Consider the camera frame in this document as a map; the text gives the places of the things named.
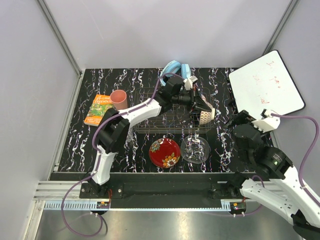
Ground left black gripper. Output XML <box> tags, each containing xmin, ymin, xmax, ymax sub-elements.
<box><xmin>171</xmin><ymin>86</ymin><xmax>211</xmax><ymax>113</ymax></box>

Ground beige patterned bowl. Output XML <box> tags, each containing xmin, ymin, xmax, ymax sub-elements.
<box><xmin>199</xmin><ymin>108</ymin><xmax>216</xmax><ymax>126</ymax></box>

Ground clear glass plate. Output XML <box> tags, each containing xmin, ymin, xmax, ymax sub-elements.
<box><xmin>180</xmin><ymin>135</ymin><xmax>211</xmax><ymax>164</ymax></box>

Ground red floral plate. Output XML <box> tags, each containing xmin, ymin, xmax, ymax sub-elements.
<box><xmin>148</xmin><ymin>138</ymin><xmax>181</xmax><ymax>169</ymax></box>

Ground pink plastic cup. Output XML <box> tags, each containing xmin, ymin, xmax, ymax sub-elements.
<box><xmin>110</xmin><ymin>89</ymin><xmax>128</xmax><ymax>111</ymax></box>

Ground blue patterned bowl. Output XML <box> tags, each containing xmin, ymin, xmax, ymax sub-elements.
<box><xmin>201</xmin><ymin>94</ymin><xmax>213</xmax><ymax>109</ymax></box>

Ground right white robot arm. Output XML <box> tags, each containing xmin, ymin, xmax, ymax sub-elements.
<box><xmin>225</xmin><ymin>109</ymin><xmax>320</xmax><ymax>240</ymax></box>

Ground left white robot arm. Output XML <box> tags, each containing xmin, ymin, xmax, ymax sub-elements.
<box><xmin>87</xmin><ymin>72</ymin><xmax>213</xmax><ymax>198</ymax></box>

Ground light blue headphones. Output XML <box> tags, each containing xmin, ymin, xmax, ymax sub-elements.
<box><xmin>160</xmin><ymin>60</ymin><xmax>191</xmax><ymax>79</ymax></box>

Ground light blue bowl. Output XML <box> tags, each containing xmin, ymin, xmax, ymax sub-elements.
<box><xmin>160</xmin><ymin>71</ymin><xmax>173</xmax><ymax>87</ymax></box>

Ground white whiteboard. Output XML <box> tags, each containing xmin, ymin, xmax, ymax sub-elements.
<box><xmin>229</xmin><ymin>50</ymin><xmax>306</xmax><ymax>120</ymax></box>

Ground clear drinking glass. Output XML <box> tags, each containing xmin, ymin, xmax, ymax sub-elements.
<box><xmin>125</xmin><ymin>130</ymin><xmax>133</xmax><ymax>143</ymax></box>

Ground orange treehouse book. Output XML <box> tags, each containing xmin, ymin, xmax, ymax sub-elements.
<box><xmin>84</xmin><ymin>94</ymin><xmax>114</xmax><ymax>127</ymax></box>

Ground wire dish rack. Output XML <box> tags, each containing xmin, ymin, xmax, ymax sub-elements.
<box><xmin>131</xmin><ymin>87</ymin><xmax>214</xmax><ymax>134</ymax></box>

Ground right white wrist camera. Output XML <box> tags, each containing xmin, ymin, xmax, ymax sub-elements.
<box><xmin>251</xmin><ymin>109</ymin><xmax>281</xmax><ymax>133</ymax></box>

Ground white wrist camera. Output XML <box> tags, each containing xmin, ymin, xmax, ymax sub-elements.
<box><xmin>183</xmin><ymin>76</ymin><xmax>198</xmax><ymax>91</ymax></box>
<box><xmin>251</xmin><ymin>109</ymin><xmax>281</xmax><ymax>133</ymax></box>

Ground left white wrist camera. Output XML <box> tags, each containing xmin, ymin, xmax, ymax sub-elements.
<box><xmin>183</xmin><ymin>76</ymin><xmax>198</xmax><ymax>91</ymax></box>

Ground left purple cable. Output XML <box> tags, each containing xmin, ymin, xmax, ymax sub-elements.
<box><xmin>60</xmin><ymin>72</ymin><xmax>185</xmax><ymax>238</ymax></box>

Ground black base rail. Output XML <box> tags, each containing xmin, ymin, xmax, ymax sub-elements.
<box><xmin>49</xmin><ymin>172</ymin><xmax>243</xmax><ymax>210</ymax></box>

